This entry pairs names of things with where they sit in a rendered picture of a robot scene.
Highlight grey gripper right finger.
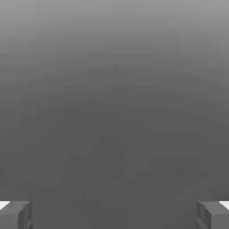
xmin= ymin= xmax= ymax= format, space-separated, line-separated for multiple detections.
xmin=196 ymin=200 xmax=229 ymax=229

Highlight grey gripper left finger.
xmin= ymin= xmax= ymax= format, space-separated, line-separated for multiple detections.
xmin=0 ymin=200 xmax=34 ymax=229

